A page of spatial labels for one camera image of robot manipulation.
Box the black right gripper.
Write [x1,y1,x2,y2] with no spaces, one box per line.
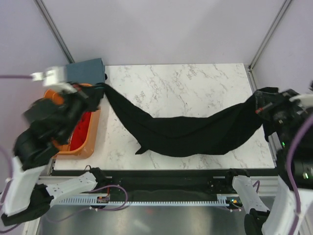
[256,87,308,144]

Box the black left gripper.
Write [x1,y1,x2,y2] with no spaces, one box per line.
[60,80,107,142]

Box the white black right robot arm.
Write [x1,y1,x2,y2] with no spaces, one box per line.
[224,88,313,235]

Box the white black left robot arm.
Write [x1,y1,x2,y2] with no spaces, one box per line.
[1,83,108,226]

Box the red t shirt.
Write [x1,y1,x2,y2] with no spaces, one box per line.
[70,112,91,151]

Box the orange plastic basket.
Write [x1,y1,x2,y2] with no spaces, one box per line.
[44,83,101,159]

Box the folded grey blue t shirt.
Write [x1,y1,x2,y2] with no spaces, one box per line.
[66,58,105,85]

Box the aluminium base extrusion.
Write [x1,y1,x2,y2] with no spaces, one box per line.
[38,176,278,196]

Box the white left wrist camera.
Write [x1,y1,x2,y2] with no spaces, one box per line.
[30,67,76,93]

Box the aluminium frame post right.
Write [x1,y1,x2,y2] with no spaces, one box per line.
[248,0,294,71]

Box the aluminium frame post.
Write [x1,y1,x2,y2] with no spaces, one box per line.
[248,0,294,71]
[33,0,75,64]

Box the white slotted cable duct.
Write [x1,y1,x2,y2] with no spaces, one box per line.
[57,194,240,207]

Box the black mounting rail plate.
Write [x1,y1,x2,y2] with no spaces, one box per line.
[105,169,249,200]

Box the aluminium frame post left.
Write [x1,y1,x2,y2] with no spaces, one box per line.
[33,0,75,64]

